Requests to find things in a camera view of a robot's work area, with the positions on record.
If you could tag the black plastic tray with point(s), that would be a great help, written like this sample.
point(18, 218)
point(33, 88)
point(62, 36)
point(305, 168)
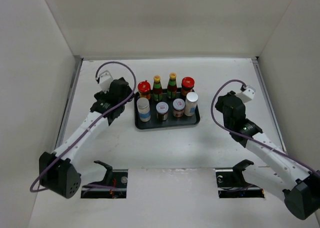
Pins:
point(171, 121)

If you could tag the white lid dark jar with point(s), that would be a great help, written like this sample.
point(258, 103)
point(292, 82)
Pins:
point(162, 111)

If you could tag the yellow cap sauce bottle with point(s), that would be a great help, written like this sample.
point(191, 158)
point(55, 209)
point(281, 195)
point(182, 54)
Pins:
point(172, 86)
point(157, 90)

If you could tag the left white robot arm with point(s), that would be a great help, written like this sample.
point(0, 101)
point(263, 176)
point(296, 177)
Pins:
point(60, 170)

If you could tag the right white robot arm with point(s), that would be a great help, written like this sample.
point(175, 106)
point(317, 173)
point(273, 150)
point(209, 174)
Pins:
point(291, 181)

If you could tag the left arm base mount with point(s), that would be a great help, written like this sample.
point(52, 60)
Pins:
point(112, 186)

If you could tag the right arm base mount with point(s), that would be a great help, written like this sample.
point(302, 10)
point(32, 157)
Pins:
point(232, 185)

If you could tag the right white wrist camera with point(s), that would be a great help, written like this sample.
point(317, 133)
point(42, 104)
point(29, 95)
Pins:
point(247, 94)

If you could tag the red lid chili jar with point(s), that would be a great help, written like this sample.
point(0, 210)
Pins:
point(187, 85)
point(144, 89)

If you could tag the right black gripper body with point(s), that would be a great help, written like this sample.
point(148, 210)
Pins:
point(220, 107)

